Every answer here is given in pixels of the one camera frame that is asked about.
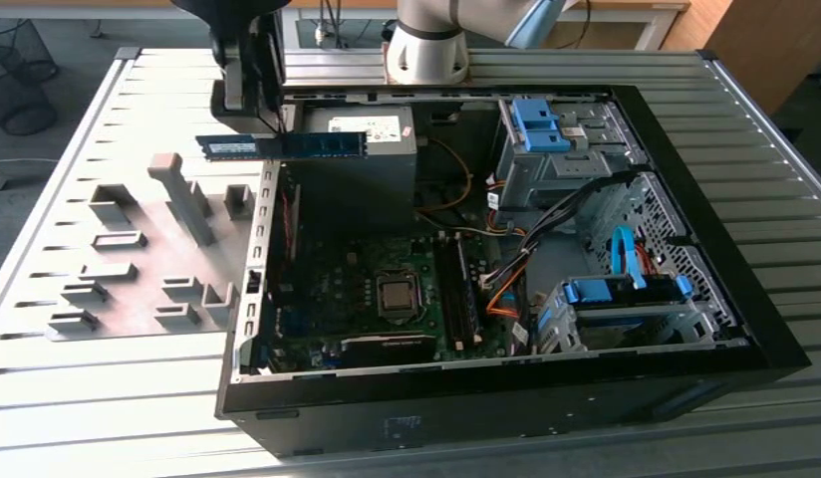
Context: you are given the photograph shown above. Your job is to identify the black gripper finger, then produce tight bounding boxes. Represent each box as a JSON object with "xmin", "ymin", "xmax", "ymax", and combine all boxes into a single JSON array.
[
  {"xmin": 208, "ymin": 55, "xmax": 280, "ymax": 133},
  {"xmin": 252, "ymin": 12, "xmax": 286, "ymax": 136}
]

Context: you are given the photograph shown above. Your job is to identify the blue RAM stick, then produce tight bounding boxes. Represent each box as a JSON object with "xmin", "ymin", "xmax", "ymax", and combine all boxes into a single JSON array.
[{"xmin": 193, "ymin": 130, "xmax": 371, "ymax": 162}]

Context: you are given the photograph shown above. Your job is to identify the black RAM slot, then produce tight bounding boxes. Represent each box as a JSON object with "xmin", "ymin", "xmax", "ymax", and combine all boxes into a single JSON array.
[{"xmin": 432, "ymin": 229, "xmax": 465, "ymax": 350}]

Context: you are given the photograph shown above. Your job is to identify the grey power supply unit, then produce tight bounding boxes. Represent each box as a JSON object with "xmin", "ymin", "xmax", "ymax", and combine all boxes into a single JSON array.
[{"xmin": 281, "ymin": 105, "xmax": 419, "ymax": 238}]

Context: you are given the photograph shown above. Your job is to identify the black mesh wastebasket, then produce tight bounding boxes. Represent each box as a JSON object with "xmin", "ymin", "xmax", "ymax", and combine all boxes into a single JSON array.
[{"xmin": 0, "ymin": 18, "xmax": 61, "ymax": 136}]

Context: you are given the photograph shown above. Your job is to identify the blue plastic disk carrier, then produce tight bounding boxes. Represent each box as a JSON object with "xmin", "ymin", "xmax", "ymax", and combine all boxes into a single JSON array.
[{"xmin": 508, "ymin": 98, "xmax": 575, "ymax": 153}]

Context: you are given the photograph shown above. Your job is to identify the green motherboard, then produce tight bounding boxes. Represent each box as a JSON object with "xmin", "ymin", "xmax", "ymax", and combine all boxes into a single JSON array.
[{"xmin": 266, "ymin": 231, "xmax": 518, "ymax": 372}]

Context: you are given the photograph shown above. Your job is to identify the metal socket cover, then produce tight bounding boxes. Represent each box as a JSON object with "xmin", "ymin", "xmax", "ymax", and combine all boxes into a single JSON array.
[{"xmin": 372, "ymin": 268, "xmax": 424, "ymax": 325}]

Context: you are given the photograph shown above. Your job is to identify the tall grey drive cage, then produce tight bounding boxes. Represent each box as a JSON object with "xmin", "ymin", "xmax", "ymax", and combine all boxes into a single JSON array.
[{"xmin": 495, "ymin": 98, "xmax": 651, "ymax": 210}]

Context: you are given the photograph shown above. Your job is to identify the silver CPU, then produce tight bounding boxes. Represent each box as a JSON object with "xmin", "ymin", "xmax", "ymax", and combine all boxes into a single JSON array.
[{"xmin": 381, "ymin": 283, "xmax": 415, "ymax": 310}]

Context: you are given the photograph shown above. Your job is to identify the grey parts rack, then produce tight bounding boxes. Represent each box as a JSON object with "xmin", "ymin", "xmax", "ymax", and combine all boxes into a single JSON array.
[{"xmin": 43, "ymin": 151, "xmax": 262, "ymax": 344}]

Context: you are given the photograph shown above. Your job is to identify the black graphics card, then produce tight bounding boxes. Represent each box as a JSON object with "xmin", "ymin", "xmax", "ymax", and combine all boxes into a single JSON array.
[{"xmin": 339, "ymin": 332, "xmax": 439, "ymax": 367}]

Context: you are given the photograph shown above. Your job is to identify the blue carrier with black disk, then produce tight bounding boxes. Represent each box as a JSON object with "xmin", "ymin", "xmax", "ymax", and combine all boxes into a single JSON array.
[{"xmin": 560, "ymin": 273, "xmax": 691, "ymax": 308}]

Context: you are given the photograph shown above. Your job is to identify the low grey disk bay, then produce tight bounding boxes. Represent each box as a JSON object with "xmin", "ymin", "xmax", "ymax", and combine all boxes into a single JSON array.
[{"xmin": 532, "ymin": 286, "xmax": 723, "ymax": 355}]

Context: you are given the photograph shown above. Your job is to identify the black PC case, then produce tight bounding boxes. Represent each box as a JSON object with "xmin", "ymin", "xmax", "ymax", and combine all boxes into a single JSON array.
[{"xmin": 213, "ymin": 83, "xmax": 813, "ymax": 458}]

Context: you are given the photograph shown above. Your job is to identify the brown wooden cabinet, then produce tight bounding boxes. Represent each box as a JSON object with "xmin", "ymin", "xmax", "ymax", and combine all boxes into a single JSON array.
[{"xmin": 659, "ymin": 0, "xmax": 821, "ymax": 117}]

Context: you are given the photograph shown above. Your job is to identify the black cable with white plug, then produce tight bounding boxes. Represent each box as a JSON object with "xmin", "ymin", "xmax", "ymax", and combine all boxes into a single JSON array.
[{"xmin": 313, "ymin": 0, "xmax": 349, "ymax": 49}]

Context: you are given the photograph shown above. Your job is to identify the red and black twisted wire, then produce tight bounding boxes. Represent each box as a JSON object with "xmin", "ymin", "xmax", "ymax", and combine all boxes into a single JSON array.
[{"xmin": 281, "ymin": 186, "xmax": 300, "ymax": 263}]

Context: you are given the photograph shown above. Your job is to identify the thin yellow wire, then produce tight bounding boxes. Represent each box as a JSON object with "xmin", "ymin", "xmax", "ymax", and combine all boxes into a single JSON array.
[{"xmin": 413, "ymin": 138, "xmax": 472, "ymax": 213}]

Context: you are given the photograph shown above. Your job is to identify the multicolour power wire bundle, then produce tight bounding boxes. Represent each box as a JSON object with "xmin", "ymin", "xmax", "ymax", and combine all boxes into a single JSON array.
[{"xmin": 413, "ymin": 208, "xmax": 528, "ymax": 240}]

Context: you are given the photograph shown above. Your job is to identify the black wire bundle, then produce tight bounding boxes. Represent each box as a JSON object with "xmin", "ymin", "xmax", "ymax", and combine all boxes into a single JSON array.
[{"xmin": 515, "ymin": 171, "xmax": 635, "ymax": 255}]

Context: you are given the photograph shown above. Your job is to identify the orange flat wire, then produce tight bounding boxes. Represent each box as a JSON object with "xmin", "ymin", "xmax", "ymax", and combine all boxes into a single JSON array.
[{"xmin": 486, "ymin": 276, "xmax": 522, "ymax": 318}]

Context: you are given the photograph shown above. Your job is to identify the blue flat wire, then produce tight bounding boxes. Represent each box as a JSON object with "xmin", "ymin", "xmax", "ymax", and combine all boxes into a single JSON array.
[{"xmin": 611, "ymin": 224, "xmax": 649, "ymax": 290}]

